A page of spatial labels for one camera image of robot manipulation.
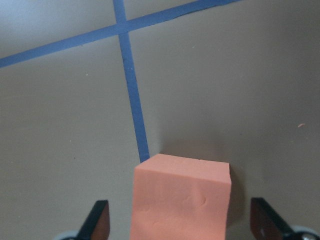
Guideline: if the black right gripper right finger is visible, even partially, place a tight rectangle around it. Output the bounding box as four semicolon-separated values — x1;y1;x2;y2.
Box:
250;197;320;240

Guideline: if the orange foam block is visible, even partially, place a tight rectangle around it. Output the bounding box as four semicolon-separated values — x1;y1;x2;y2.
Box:
129;154;232;240

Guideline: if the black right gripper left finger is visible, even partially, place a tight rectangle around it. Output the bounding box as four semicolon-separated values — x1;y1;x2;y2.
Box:
75;200;110;240

